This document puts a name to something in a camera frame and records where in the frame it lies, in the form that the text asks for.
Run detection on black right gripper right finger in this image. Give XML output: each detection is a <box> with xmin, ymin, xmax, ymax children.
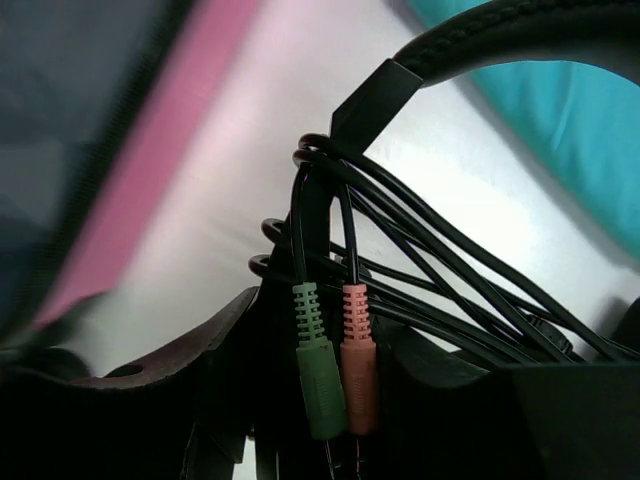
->
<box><xmin>389</xmin><ymin>323</ymin><xmax>639</xmax><ymax>479</ymax></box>

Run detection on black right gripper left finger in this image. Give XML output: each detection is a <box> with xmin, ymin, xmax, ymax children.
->
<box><xmin>1</xmin><ymin>288</ymin><xmax>257</xmax><ymax>479</ymax></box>

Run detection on black headphones with cable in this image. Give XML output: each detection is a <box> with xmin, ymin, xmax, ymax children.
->
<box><xmin>247</xmin><ymin>0</ymin><xmax>640</xmax><ymax>480</ymax></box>

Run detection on turquoise shorts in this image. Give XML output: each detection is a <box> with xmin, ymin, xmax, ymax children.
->
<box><xmin>398</xmin><ymin>1</ymin><xmax>639</xmax><ymax>255</ymax></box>

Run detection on pink hard-shell suitcase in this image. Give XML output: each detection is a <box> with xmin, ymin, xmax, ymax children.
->
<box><xmin>1</xmin><ymin>1</ymin><xmax>257</xmax><ymax>350</ymax></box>

